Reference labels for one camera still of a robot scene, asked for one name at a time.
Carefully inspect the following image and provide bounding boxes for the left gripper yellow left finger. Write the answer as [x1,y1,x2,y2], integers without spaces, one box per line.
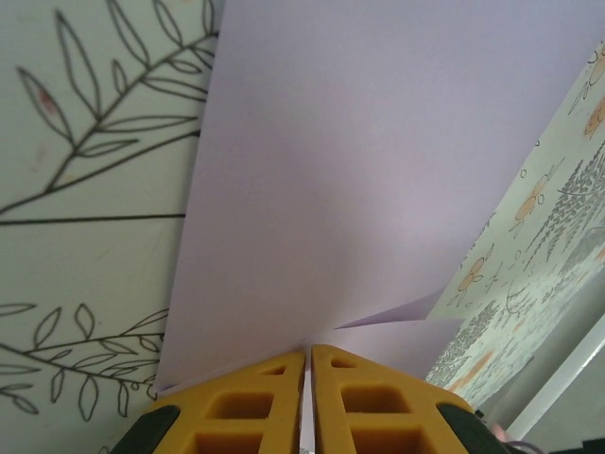
[111,349,307,454]

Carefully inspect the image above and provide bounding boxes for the lilac paper sheet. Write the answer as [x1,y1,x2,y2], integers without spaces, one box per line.
[153,0,605,454]

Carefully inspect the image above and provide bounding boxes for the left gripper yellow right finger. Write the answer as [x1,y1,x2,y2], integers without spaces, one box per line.
[309,343,510,454]

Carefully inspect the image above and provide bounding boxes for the floral fern table mat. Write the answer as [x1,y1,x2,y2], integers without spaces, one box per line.
[0,0,605,454]

